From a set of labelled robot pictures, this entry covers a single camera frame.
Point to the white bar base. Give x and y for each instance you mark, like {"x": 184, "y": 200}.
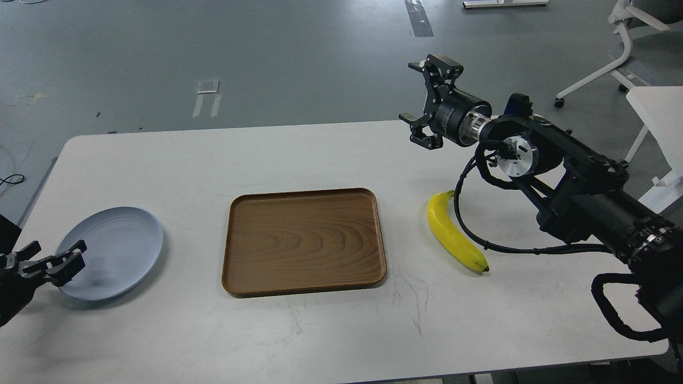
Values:
{"x": 504, "y": 3}

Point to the white side table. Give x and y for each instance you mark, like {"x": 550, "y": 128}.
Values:
{"x": 659, "y": 109}

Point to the grey floor tape strip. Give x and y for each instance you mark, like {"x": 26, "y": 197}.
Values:
{"x": 418, "y": 18}

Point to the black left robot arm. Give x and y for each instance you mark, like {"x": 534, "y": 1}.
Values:
{"x": 21, "y": 276}

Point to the light blue round plate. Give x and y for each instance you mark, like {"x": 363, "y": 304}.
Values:
{"x": 123, "y": 245}

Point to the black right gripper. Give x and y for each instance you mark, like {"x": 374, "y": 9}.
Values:
{"x": 452, "y": 106}

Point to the yellow banana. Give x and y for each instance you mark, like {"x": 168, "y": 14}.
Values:
{"x": 450, "y": 237}

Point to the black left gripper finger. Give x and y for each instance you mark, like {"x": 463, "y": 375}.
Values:
{"x": 62, "y": 268}
{"x": 28, "y": 251}

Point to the brown wooden tray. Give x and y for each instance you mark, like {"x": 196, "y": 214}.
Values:
{"x": 303, "y": 242}

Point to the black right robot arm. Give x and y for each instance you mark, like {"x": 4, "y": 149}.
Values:
{"x": 578, "y": 193}

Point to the white office chair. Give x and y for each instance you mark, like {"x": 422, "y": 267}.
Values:
{"x": 649, "y": 51}

